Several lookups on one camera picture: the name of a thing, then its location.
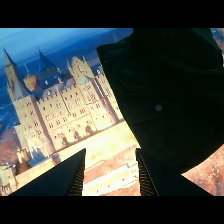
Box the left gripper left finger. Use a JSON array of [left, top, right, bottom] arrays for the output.
[[12, 148, 87, 197]]

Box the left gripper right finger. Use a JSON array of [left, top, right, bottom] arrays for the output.
[[135, 148, 213, 197]]

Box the dark green garment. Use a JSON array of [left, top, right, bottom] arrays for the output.
[[96, 28, 224, 176]]

